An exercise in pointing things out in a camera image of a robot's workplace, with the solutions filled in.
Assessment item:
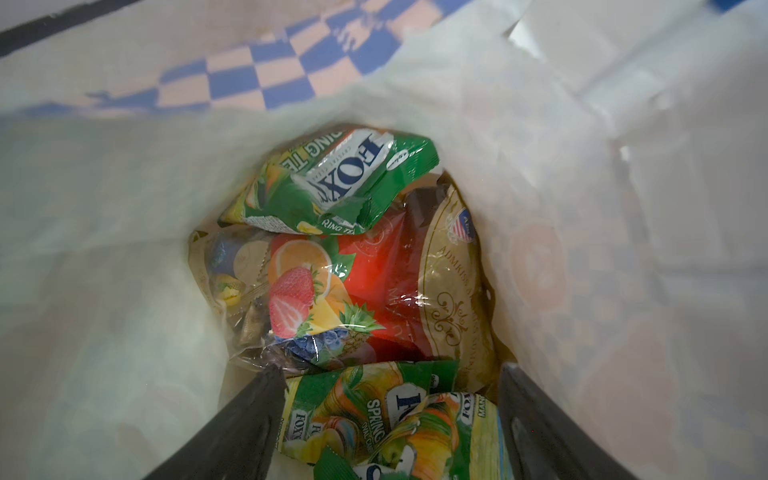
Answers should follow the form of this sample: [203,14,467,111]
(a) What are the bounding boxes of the blue checkered paper bag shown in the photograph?
[1,1,767,479]

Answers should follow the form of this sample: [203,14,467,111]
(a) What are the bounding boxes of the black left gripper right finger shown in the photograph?
[498,362,635,480]

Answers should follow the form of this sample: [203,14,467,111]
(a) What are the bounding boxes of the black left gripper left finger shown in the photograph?
[147,365,286,479]

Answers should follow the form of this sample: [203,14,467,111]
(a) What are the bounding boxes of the green snack bag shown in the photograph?
[218,126,439,235]

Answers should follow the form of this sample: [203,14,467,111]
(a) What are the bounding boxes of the green yellow fox candy bag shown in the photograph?
[276,360,514,479]

